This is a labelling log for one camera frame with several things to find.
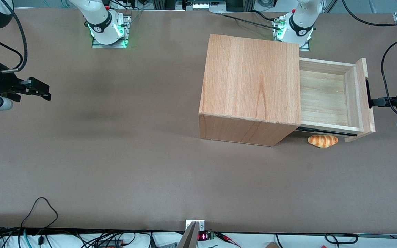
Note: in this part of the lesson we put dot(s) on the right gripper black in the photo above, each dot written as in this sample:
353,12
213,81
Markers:
0,83

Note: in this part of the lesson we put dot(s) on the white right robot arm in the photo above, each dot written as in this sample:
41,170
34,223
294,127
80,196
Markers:
98,17

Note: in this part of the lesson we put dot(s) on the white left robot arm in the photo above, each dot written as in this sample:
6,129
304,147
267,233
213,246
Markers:
302,20

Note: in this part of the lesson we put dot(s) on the black metal drawer slide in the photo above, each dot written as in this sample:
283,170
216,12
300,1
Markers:
326,131

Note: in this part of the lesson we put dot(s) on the wooden drawer cabinet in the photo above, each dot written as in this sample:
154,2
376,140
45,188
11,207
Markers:
246,75

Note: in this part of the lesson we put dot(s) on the orange striped toy bread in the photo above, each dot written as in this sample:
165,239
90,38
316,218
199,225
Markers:
322,141

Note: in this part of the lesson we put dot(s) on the black orange power adapter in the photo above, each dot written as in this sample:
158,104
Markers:
112,244

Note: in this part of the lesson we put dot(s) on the brown cardboard box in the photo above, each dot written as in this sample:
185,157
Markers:
271,245

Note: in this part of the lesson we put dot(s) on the black device with white lights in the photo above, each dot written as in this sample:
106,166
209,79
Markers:
202,6

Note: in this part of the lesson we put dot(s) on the red clip lead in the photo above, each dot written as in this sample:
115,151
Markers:
227,238

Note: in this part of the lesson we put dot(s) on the beige angled beam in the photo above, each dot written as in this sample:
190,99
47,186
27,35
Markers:
189,239

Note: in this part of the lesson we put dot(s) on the circuit board with red display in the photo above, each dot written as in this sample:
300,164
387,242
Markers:
203,236

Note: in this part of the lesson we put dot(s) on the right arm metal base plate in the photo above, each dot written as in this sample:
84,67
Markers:
109,45

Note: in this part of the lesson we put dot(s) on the small metal bracket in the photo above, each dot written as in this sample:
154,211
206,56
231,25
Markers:
202,225

